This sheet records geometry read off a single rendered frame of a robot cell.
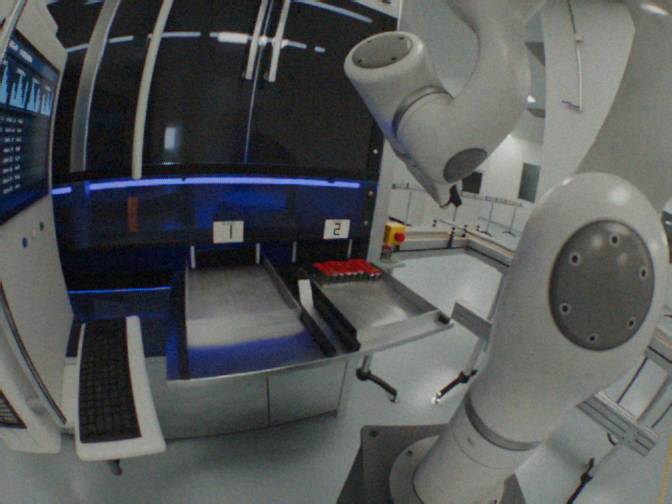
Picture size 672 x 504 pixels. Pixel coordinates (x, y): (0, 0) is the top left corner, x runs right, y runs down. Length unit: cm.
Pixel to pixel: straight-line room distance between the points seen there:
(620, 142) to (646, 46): 10
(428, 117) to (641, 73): 21
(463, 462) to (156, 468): 132
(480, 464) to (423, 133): 32
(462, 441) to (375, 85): 35
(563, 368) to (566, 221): 9
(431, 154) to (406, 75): 7
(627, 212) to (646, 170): 14
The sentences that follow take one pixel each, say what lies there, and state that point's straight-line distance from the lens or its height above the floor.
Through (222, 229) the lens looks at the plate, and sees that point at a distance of 81.
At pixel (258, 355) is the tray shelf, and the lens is 57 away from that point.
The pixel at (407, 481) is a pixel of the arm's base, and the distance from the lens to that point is 44.
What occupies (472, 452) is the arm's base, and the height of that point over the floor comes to 102.
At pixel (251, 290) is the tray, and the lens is 79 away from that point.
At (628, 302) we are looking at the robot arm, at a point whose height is 122.
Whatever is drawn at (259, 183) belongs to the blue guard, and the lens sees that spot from 80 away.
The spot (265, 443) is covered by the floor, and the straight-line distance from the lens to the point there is 146.
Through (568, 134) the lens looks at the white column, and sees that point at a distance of 208.
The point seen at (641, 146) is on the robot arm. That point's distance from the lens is 28.
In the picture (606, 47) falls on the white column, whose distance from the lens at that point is 230.
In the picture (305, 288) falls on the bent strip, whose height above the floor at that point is 92.
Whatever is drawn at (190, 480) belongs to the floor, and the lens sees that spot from 140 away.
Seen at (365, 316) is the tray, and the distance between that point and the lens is 72.
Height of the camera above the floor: 125
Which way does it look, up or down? 19 degrees down
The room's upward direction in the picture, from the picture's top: 7 degrees clockwise
